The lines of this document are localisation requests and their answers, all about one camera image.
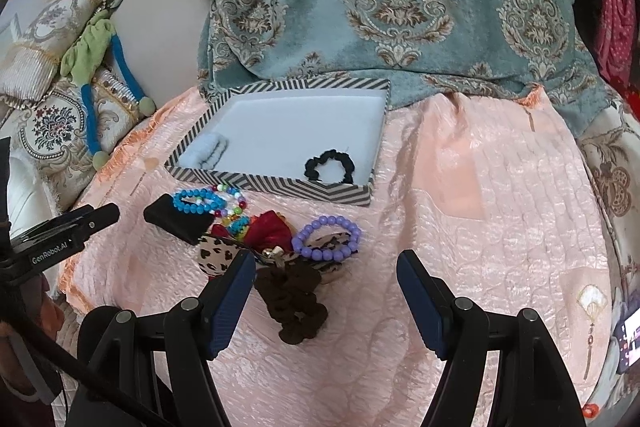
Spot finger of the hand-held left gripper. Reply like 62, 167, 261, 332
144, 194, 214, 245
10, 203, 121, 254

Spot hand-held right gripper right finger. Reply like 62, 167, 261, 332
397, 250, 586, 427

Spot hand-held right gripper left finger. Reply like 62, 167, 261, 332
65, 249, 258, 427

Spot blue bead bracelet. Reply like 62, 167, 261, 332
172, 188, 216, 215

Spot leopard print scrunchie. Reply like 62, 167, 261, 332
196, 229, 353, 280

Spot brown scrunchie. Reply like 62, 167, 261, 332
254, 257, 329, 346

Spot rainbow chip bead bracelet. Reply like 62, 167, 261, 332
212, 214, 253, 242

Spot multicolour round bead bracelet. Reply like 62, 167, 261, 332
202, 183, 249, 219

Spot red satin hair bow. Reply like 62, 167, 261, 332
245, 209, 293, 253

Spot purple bead bracelet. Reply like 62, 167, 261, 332
291, 214, 362, 264

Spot black white striped box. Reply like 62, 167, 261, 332
164, 78, 392, 208

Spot person's left hand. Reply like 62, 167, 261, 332
0, 277, 67, 379

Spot white cloth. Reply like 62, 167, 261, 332
0, 157, 57, 239

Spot light blue fluffy hair band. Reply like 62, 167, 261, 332
181, 133, 230, 168

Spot beige floral cushion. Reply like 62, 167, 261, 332
0, 0, 156, 212

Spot pink quilted bedspread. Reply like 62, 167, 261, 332
57, 84, 616, 427

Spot black scrunchie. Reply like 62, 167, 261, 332
304, 148, 354, 185

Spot smartphone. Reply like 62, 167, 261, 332
612, 307, 640, 380

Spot beige floral sheet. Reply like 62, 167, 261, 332
575, 97, 640, 427

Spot red dotted cloth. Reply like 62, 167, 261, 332
592, 0, 640, 85

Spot black cable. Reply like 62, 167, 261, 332
0, 302, 171, 427

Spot green and blue fabric rope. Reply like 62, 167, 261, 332
60, 9, 157, 170

